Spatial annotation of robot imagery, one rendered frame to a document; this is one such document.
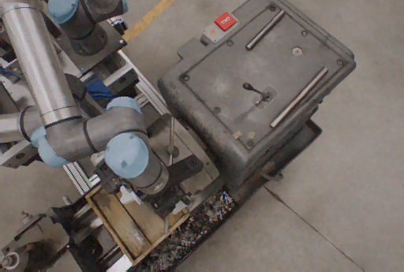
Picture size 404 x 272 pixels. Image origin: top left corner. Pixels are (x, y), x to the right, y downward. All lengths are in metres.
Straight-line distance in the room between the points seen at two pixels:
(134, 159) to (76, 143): 0.16
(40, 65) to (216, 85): 0.54
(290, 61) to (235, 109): 0.26
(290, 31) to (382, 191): 1.60
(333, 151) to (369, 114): 0.43
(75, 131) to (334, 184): 1.94
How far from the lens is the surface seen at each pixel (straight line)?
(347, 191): 2.32
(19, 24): 0.70
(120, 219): 1.32
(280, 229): 2.17
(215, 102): 0.94
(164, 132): 0.96
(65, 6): 1.12
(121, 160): 0.52
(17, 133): 0.97
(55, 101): 0.65
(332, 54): 1.10
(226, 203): 1.55
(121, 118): 0.60
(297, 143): 1.69
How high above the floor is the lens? 2.13
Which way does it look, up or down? 71 degrees down
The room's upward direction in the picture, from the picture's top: 11 degrees counter-clockwise
